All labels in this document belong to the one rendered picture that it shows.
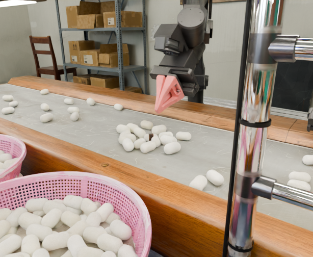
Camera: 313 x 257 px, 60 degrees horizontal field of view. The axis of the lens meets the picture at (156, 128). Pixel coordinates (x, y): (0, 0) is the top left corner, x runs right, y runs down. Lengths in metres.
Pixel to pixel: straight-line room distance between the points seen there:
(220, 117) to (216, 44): 2.16
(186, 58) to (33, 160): 0.38
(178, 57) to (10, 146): 0.40
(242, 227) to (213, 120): 0.45
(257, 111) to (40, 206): 0.32
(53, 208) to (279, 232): 0.29
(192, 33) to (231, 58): 2.19
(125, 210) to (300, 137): 0.42
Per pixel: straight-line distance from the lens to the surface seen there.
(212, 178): 0.44
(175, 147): 0.54
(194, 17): 0.61
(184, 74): 0.59
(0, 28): 5.27
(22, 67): 5.40
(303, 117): 1.12
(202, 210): 0.35
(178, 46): 0.59
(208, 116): 0.72
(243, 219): 0.28
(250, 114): 0.24
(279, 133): 0.66
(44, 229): 0.39
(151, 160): 0.52
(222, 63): 2.82
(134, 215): 0.37
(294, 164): 0.56
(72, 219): 0.39
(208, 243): 0.36
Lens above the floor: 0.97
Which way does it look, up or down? 20 degrees down
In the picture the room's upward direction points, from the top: 1 degrees counter-clockwise
